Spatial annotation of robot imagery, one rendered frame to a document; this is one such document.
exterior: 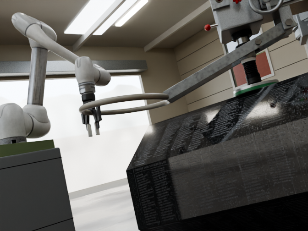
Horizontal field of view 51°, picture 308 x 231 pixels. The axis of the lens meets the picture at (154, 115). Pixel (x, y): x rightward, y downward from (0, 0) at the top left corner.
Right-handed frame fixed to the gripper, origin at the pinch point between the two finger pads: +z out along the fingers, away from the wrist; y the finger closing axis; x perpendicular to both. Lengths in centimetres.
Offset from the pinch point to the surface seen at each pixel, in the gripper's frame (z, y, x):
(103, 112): -9.3, 2.8, 7.9
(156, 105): -8.4, 30.2, 20.8
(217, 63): -19, 73, 7
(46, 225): 45, -26, -17
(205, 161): 25, 61, -2
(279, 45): -185, 65, 696
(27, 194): 27.9, -30.5, -22.9
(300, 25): -45, 112, 79
